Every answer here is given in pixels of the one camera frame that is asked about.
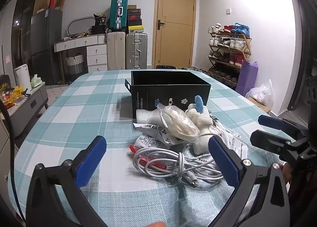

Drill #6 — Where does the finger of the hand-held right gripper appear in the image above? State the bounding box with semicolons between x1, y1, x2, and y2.
250;129;301;159
258;115;309;139

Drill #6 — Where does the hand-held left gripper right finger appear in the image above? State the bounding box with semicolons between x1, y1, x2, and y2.
207;135;290;227

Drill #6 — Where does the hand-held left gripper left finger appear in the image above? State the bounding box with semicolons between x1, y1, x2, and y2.
26;136;107;227

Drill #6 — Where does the white printed leaflet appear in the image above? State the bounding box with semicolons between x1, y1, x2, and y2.
221;131;248;159

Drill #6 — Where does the bag of striped laces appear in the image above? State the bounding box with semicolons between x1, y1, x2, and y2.
208;110;239;141

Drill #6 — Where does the red plastic item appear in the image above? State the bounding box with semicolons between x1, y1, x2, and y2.
129;144;167;169

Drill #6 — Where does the white charging cable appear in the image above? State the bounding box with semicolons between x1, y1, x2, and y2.
132;131;224;188

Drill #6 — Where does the white plush toy blue ear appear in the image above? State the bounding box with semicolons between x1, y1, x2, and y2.
186;95;215;155

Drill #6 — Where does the bag of cream laces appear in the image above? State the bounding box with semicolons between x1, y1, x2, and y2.
155;103;200;142

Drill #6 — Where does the black cardboard box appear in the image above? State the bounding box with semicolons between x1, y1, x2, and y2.
125;70;211;120

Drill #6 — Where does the person's right hand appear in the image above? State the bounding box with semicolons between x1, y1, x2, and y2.
278;163;293;186

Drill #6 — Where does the brown cardboard box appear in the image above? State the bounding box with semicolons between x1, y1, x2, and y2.
246;97;272;115

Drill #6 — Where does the white plastic bag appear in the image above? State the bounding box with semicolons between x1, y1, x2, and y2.
245;79;274;108

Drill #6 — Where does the purple bag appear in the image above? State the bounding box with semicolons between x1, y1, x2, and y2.
235;61;259;97

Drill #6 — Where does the teal checked tablecloth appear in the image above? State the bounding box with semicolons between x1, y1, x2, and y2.
7;68;298;227

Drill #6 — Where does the white bubble wrap piece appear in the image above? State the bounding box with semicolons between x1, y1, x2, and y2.
136;108;161;127

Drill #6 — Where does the wooden shoe rack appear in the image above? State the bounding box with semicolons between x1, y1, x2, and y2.
208;31;252;86

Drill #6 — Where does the striped floor mat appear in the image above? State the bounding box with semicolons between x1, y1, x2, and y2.
46;84;72;90

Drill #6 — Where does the grey low cabinet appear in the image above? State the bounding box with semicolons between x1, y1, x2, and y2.
0;84;49;141

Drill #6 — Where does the dark sliding door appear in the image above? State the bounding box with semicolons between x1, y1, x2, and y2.
287;0;317;118

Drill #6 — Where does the group of racked shoes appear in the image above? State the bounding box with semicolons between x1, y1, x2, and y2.
207;22;250;85

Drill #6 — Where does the pale green tissue holder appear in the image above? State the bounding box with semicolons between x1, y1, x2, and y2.
30;75;45;89

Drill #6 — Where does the yellow plastic bag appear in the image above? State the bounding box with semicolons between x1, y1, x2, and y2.
0;83;29;108

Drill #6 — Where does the white grey woven basket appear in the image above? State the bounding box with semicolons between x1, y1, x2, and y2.
66;54;84;81

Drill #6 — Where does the white drawer unit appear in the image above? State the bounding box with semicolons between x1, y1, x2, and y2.
87;44;108;73

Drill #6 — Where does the white bin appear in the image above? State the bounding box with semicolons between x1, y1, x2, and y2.
13;64;32;91

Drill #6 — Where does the dark cloth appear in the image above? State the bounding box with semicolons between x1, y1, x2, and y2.
156;64;194;70

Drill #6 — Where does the beige suitcase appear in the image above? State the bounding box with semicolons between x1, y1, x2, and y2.
106;31;126;71

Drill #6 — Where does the silver suitcase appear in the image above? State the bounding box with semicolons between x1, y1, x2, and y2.
125;32;148;70

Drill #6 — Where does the white dressing desk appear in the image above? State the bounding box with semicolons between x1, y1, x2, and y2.
54;34;107;84

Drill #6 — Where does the tan wooden door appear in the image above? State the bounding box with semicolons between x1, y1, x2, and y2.
155;0;197;70

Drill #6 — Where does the grey refrigerator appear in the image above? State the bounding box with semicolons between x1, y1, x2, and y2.
31;8;63;85

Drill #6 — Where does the oval mirror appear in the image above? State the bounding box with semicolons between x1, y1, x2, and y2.
67;16;96;36

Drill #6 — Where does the black paper bag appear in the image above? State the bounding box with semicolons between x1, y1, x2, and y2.
91;13;107;35

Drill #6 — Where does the tall dark cabinet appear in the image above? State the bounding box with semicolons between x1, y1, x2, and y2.
11;0;51;76

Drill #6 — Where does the teal suitcase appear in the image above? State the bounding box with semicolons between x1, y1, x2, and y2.
110;0;128;32

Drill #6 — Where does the black cable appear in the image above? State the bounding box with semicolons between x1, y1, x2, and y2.
0;99;26;221

